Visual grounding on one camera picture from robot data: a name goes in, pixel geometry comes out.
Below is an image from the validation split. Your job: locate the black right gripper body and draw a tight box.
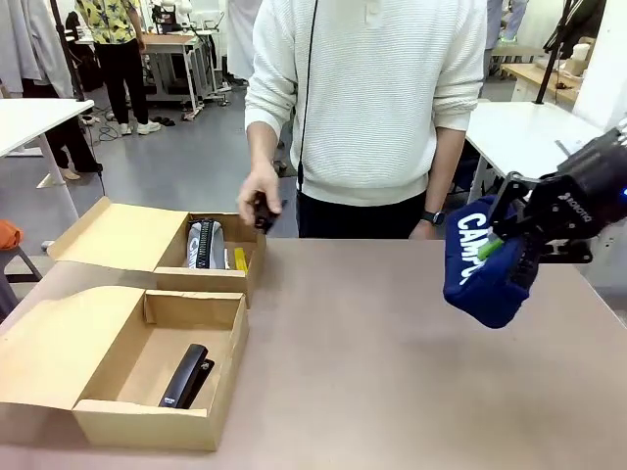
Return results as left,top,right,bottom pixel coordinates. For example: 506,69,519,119
531,129,627,241

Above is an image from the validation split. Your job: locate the blue zippered pencil case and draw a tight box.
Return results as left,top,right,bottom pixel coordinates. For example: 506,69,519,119
443,194,540,330

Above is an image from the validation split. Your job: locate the small black office tool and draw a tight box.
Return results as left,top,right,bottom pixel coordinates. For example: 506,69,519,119
253,192,289,235

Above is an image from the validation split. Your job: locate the grey zippered pencil case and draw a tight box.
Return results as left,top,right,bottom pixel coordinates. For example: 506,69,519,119
182,218,229,270

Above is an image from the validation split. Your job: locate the black stapler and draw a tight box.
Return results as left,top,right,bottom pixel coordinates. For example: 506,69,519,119
157,343,217,410

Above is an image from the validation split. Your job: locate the person's left forearm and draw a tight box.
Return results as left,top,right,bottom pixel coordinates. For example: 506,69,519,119
423,124,466,216

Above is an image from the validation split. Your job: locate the person's right forearm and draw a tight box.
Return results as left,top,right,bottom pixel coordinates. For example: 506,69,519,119
246,119,284,170

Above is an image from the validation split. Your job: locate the cardboard box holding pencil case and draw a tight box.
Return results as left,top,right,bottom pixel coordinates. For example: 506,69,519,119
47,195,268,309

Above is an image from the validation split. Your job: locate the cardboard box holding stapler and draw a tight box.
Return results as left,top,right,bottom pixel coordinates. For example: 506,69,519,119
0,285,250,452

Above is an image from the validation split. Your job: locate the person's left hand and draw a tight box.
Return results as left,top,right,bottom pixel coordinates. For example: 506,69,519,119
409,219,445,241

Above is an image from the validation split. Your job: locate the person's right hand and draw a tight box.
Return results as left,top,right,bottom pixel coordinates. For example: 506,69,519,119
236,161,284,230

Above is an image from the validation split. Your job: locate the large white table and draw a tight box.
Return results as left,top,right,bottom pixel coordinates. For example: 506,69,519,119
462,100,608,207

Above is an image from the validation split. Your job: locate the light wooden bench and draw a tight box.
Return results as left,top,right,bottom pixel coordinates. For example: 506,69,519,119
502,61,584,107

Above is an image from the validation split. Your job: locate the black tripod stand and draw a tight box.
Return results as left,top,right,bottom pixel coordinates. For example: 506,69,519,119
533,0,579,107

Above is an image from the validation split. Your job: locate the person in white sweater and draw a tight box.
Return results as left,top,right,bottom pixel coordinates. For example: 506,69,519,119
243,0,489,241

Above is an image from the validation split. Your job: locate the wooden-topped metal workbench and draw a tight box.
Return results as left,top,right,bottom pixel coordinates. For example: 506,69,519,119
141,32,219,114

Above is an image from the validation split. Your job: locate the bystander in yellow patterned shirt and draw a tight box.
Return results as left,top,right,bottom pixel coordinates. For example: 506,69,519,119
72,0,163,137

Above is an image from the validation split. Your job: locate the white table with slanted leg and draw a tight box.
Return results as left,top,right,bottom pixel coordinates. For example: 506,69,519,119
0,97,95,221

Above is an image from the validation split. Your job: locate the bystander in white coat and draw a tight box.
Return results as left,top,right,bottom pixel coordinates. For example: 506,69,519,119
0,0,104,181

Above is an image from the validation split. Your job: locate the orange cloth bundle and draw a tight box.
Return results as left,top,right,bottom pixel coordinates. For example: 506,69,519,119
0,218,24,251

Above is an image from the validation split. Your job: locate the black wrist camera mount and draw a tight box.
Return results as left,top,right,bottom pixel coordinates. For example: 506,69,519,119
542,238,595,265

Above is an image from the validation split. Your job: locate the black cord on sweater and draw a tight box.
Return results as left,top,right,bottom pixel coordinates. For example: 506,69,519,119
296,0,322,190

